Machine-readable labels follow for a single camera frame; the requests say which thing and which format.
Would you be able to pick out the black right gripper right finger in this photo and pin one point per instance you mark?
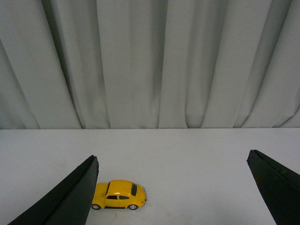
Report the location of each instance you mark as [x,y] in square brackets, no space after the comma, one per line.
[279,187]

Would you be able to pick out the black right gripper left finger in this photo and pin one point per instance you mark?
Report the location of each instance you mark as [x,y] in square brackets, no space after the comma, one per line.
[69,202]

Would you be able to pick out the yellow beetle toy car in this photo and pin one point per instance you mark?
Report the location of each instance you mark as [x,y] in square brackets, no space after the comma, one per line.
[119,194]

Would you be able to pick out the grey pleated curtain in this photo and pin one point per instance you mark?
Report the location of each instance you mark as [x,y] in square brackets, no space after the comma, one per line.
[149,64]

